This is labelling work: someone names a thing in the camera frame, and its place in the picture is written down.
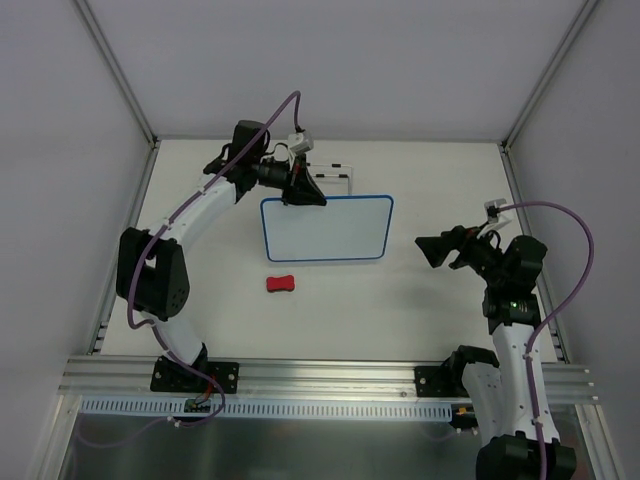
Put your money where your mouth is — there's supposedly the blue framed whiteboard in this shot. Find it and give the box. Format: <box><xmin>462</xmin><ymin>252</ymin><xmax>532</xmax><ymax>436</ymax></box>
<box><xmin>260</xmin><ymin>194</ymin><xmax>395</xmax><ymax>263</ymax></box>

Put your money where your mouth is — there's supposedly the red whiteboard eraser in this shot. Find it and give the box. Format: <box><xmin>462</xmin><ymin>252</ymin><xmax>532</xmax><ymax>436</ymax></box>
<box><xmin>265</xmin><ymin>275</ymin><xmax>296</xmax><ymax>293</ymax></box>

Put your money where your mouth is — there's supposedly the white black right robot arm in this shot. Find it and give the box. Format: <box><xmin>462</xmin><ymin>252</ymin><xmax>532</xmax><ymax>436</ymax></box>
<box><xmin>415</xmin><ymin>225</ymin><xmax>577</xmax><ymax>479</ymax></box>

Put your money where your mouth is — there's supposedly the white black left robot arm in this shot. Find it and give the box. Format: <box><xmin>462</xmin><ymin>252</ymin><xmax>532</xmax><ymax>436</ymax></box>
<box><xmin>116</xmin><ymin>120</ymin><xmax>327</xmax><ymax>393</ymax></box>

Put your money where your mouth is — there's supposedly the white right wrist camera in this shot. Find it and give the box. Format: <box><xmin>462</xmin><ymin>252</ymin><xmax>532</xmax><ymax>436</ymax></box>
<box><xmin>481</xmin><ymin>198</ymin><xmax>514</xmax><ymax>234</ymax></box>

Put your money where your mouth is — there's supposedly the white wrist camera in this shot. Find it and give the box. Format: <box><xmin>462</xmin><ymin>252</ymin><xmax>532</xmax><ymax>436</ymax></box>
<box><xmin>286</xmin><ymin>130</ymin><xmax>314</xmax><ymax>160</ymax></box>
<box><xmin>481</xmin><ymin>198</ymin><xmax>514</xmax><ymax>234</ymax></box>

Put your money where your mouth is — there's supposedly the black wire whiteboard stand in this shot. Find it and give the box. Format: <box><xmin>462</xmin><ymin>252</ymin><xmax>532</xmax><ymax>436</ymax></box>
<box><xmin>307</xmin><ymin>163</ymin><xmax>355</xmax><ymax>195</ymax></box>

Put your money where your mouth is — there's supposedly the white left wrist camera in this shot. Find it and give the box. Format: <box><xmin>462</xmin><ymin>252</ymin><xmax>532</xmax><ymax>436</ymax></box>
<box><xmin>286</xmin><ymin>130</ymin><xmax>314</xmax><ymax>160</ymax></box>

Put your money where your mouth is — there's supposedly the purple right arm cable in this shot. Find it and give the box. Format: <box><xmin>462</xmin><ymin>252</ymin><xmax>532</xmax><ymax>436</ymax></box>
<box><xmin>494</xmin><ymin>201</ymin><xmax>598</xmax><ymax>480</ymax></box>

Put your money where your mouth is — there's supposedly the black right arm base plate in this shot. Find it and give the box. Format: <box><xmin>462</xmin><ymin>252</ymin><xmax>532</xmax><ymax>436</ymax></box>
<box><xmin>413</xmin><ymin>365</ymin><xmax>468</xmax><ymax>398</ymax></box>

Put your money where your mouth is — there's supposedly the aluminium frame profile left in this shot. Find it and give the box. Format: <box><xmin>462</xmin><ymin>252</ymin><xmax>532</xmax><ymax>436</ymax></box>
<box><xmin>71</xmin><ymin>0</ymin><xmax>158</xmax><ymax>147</ymax></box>

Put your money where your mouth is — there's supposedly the aluminium frame profile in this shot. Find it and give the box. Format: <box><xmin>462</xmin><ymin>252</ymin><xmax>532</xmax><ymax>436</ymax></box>
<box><xmin>501</xmin><ymin>0</ymin><xmax>601</xmax><ymax>149</ymax></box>
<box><xmin>71</xmin><ymin>0</ymin><xmax>158</xmax><ymax>147</ymax></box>

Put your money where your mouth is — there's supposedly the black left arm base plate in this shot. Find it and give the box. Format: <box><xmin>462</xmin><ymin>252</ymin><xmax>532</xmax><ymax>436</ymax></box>
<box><xmin>150</xmin><ymin>356</ymin><xmax>240</xmax><ymax>394</ymax></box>

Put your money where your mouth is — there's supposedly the aluminium frame profile right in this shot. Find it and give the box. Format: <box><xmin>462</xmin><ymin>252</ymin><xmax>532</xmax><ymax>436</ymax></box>
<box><xmin>501</xmin><ymin>0</ymin><xmax>601</xmax><ymax>149</ymax></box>

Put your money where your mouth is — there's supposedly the aluminium mounting rail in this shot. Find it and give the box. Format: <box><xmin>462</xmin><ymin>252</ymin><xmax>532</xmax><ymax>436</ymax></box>
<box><xmin>58</xmin><ymin>355</ymin><xmax>599</xmax><ymax>405</ymax></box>

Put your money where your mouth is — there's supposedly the white slotted cable duct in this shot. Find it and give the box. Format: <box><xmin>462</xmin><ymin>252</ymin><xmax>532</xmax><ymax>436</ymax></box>
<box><xmin>79</xmin><ymin>396</ymin><xmax>453</xmax><ymax>423</ymax></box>

